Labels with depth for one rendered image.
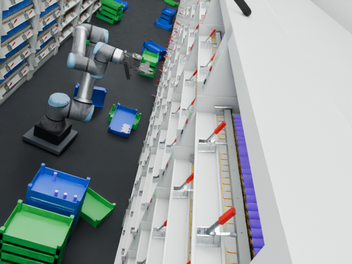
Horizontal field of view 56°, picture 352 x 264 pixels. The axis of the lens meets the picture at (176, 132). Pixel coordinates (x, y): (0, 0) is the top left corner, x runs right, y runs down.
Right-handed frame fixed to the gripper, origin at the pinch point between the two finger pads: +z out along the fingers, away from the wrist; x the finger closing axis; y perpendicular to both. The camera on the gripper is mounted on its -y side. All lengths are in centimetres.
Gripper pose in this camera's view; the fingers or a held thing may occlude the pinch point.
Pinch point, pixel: (150, 73)
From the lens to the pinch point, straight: 212.1
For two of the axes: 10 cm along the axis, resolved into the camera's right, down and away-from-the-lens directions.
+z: 9.3, 3.5, 1.5
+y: 3.7, -7.5, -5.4
